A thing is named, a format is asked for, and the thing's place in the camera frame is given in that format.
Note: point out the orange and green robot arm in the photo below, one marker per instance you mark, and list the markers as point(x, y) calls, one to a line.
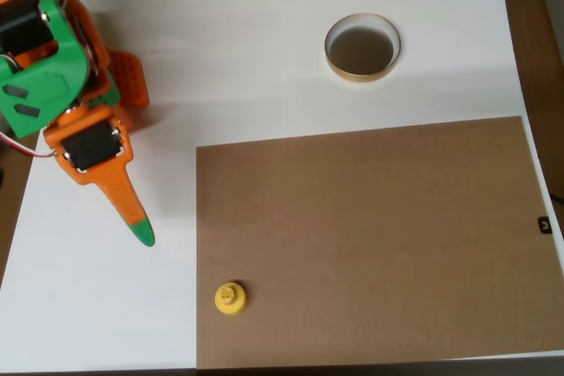
point(44, 85)

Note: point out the small yellow plastic piece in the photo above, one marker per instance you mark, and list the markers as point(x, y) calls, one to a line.
point(230, 299)

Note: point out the brown fibreboard sheet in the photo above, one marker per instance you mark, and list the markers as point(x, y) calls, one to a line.
point(365, 244)

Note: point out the small black clip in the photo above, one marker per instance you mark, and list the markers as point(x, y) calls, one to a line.
point(543, 225)

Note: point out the round gold-rimmed bowl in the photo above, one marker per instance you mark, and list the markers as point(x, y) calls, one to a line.
point(362, 52)

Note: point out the orange gripper black servo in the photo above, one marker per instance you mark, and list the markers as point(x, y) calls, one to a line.
point(90, 145)

